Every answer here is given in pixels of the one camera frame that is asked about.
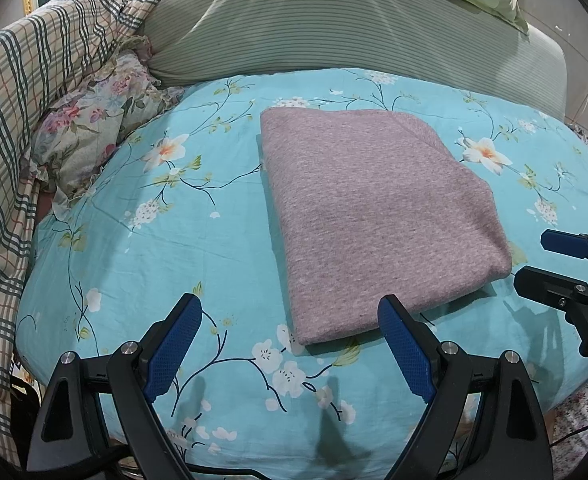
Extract black cable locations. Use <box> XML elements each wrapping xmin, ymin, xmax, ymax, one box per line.
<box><xmin>548</xmin><ymin>422</ymin><xmax>588</xmax><ymax>450</ymax></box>

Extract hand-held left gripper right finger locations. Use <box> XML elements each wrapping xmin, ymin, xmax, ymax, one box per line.
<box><xmin>377</xmin><ymin>294</ymin><xmax>555</xmax><ymax>480</ymax></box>

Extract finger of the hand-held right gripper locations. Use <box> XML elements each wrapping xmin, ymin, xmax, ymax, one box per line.
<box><xmin>540</xmin><ymin>228</ymin><xmax>588</xmax><ymax>277</ymax></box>
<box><xmin>513</xmin><ymin>265</ymin><xmax>588</xmax><ymax>313</ymax></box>

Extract green striped bedding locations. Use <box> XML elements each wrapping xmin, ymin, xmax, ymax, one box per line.
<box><xmin>144</xmin><ymin>0</ymin><xmax>570</xmax><ymax>121</ymax></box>

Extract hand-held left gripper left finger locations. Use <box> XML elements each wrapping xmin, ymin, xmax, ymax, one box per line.
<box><xmin>24</xmin><ymin>293</ymin><xmax>204</xmax><ymax>480</ymax></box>

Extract plaid blanket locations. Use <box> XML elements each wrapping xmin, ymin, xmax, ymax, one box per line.
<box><xmin>0</xmin><ymin>0</ymin><xmax>197</xmax><ymax>466</ymax></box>

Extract mauve knit garment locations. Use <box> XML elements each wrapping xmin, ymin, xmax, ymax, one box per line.
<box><xmin>259</xmin><ymin>108</ymin><xmax>514</xmax><ymax>347</ymax></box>

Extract floral ruffled pillow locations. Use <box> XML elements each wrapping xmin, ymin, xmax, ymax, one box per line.
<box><xmin>21</xmin><ymin>35</ymin><xmax>185</xmax><ymax>221</ymax></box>

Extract turquoise floral bed sheet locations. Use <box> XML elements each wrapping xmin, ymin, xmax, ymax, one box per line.
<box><xmin>14</xmin><ymin>67</ymin><xmax>588</xmax><ymax>480</ymax></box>

